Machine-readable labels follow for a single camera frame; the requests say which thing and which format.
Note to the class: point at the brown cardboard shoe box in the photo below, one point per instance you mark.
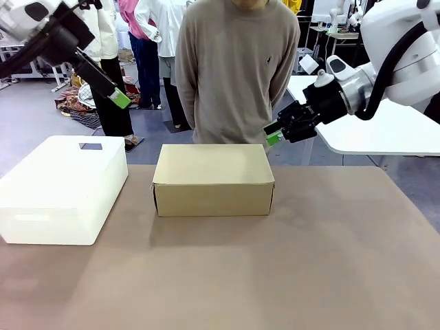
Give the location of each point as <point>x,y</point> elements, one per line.
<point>213,182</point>

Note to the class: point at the person in beige sweater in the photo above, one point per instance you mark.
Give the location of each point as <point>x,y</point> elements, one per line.
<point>237,75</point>

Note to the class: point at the patterned clothes pile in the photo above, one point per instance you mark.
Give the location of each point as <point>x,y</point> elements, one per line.
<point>74,103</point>

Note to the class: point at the white frame table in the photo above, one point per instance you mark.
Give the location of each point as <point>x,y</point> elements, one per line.
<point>58,80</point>

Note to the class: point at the background desk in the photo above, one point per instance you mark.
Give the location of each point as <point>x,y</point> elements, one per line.
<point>338,36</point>

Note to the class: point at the person in black clothes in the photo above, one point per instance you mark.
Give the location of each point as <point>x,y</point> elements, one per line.
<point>434,111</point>

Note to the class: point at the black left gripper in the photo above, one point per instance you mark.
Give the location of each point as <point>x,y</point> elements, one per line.
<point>68,41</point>

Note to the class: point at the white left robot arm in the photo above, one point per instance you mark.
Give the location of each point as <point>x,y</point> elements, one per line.
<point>20,13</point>

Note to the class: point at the white cube shelf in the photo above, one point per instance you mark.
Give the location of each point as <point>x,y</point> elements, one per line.
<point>305,51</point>

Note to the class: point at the yellow garment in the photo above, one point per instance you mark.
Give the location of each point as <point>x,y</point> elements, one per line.
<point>294,5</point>

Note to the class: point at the white plastic storage box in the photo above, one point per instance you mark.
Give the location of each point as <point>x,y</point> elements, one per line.
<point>58,178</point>

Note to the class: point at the person in pink top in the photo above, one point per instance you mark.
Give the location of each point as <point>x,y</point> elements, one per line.
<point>146,68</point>

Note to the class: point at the small cardboard box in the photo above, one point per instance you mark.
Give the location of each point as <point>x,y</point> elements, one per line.
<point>126,55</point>

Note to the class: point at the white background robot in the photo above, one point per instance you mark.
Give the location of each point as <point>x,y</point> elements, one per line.
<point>335,13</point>

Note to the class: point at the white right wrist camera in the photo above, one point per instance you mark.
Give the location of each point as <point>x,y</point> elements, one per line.
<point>307,63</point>

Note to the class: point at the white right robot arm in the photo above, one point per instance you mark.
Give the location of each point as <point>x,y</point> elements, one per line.
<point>388,41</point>

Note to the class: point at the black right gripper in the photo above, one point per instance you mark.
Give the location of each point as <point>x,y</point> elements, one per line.
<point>324,103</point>

